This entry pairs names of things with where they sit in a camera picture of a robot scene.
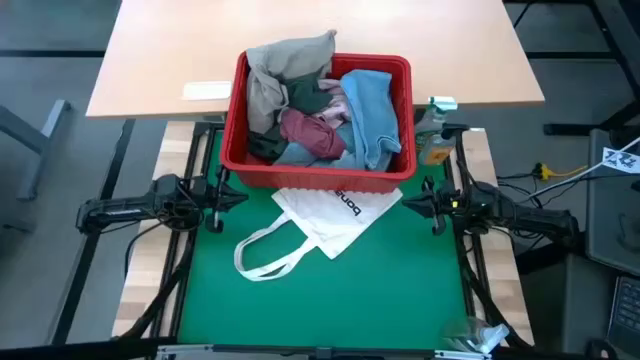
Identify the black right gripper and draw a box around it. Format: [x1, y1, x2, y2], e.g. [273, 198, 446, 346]
[402, 175, 471, 236]

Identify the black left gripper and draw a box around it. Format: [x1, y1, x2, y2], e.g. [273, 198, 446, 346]
[192, 167, 250, 234]

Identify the white printed tote bag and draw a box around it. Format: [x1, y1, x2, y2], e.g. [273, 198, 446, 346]
[233, 187, 404, 282]

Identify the light blue towel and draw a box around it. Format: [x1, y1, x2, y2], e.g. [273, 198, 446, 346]
[339, 68, 403, 172]

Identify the dark green garment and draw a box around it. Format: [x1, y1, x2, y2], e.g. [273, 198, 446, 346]
[248, 72, 335, 162]

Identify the red plastic laundry basket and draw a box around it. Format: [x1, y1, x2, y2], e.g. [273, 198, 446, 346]
[219, 52, 419, 195]

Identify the pump bottle with orange liquid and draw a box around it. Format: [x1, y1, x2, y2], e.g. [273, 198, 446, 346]
[418, 123, 470, 167]

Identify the spray bottle with white trigger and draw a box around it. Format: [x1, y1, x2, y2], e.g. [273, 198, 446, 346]
[414, 95, 459, 137]

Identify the maroon garment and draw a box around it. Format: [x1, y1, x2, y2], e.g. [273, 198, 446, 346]
[278, 107, 347, 160]

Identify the white paper label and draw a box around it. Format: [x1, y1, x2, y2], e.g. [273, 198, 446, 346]
[182, 80, 233, 101]

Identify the green table mat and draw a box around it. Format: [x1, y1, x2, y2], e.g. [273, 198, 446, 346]
[177, 129, 469, 351]

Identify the pale pink garment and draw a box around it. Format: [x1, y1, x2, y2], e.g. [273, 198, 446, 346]
[317, 78, 354, 129]

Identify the grey beige garment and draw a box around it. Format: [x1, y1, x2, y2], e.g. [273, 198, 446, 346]
[245, 29, 337, 135]

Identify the clear plastic spray bottle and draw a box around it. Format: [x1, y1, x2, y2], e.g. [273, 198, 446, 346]
[439, 317, 510, 355]

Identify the silver aluminium bar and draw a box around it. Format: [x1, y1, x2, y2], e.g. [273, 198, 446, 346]
[154, 343, 494, 360]

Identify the light wooden desk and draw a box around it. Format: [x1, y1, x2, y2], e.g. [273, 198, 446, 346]
[85, 0, 546, 120]

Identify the grey plastic cabinet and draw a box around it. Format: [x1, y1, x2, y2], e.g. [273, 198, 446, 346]
[584, 128, 640, 277]

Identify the grey metal desk leg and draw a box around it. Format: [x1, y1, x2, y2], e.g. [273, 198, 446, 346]
[0, 98, 72, 202]

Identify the white printed tag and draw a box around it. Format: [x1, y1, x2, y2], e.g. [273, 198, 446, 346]
[601, 146, 640, 175]

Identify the black keyboard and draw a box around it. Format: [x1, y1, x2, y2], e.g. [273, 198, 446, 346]
[606, 275, 640, 351]

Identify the black metal table frame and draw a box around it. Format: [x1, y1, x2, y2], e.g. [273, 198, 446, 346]
[112, 119, 534, 351]

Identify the black metal desk frame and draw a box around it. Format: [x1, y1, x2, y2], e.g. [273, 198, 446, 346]
[502, 0, 640, 137]

